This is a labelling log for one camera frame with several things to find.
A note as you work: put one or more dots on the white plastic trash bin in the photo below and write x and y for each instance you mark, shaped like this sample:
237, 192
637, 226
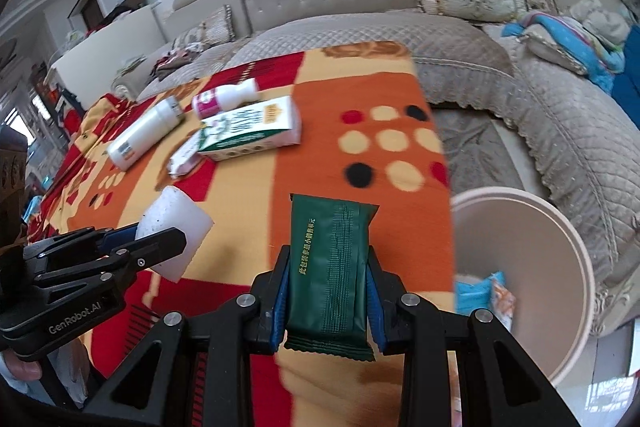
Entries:
546, 265

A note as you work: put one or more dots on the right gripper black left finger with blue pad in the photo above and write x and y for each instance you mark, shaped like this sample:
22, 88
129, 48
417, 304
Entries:
195, 371

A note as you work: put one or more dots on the small white medicine box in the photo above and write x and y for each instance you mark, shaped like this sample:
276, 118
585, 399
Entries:
186, 158

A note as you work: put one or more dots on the white foam sponge block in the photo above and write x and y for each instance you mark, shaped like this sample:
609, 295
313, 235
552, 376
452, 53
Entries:
176, 225

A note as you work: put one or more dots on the white cabinet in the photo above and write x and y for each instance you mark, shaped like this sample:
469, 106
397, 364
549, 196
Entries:
89, 69

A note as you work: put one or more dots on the pile of clothes on sofa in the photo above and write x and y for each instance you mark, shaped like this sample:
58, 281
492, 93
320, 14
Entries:
174, 59

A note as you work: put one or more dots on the dark green snack packet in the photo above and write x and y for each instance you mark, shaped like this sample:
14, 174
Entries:
327, 309

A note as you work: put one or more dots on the green white milk carton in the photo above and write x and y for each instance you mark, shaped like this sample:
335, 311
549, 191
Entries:
251, 129

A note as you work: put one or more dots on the small patterned cushion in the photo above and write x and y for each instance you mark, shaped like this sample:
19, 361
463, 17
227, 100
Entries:
215, 29

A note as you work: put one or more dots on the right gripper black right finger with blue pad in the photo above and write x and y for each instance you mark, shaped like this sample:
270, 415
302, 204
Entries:
499, 384

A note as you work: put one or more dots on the blue striped cloth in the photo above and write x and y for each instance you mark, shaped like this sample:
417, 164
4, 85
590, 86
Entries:
562, 41

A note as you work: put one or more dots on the white thermos bottle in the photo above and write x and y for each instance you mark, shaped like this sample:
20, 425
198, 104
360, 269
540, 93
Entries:
145, 132

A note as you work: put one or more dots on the orange red patterned blanket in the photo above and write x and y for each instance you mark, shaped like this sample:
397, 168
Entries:
368, 172

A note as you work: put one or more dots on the blue folded blanket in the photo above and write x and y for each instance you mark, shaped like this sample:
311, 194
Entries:
626, 86

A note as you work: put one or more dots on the white pink yogurt bottle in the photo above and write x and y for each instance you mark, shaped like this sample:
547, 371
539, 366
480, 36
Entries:
224, 98

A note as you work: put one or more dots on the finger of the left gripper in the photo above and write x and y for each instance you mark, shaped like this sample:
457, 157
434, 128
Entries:
102, 241
62, 266

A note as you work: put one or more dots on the orange starfish snack wrapper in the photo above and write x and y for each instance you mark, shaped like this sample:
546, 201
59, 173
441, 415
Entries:
502, 301

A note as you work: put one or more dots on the blue wet wipes pack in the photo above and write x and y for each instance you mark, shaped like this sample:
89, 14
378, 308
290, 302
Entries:
472, 293

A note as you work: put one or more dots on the left hand white glove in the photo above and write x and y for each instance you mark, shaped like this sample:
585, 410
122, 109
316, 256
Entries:
71, 364

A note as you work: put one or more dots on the beige tufted sofa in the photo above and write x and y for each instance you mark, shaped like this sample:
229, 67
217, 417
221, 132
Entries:
567, 139

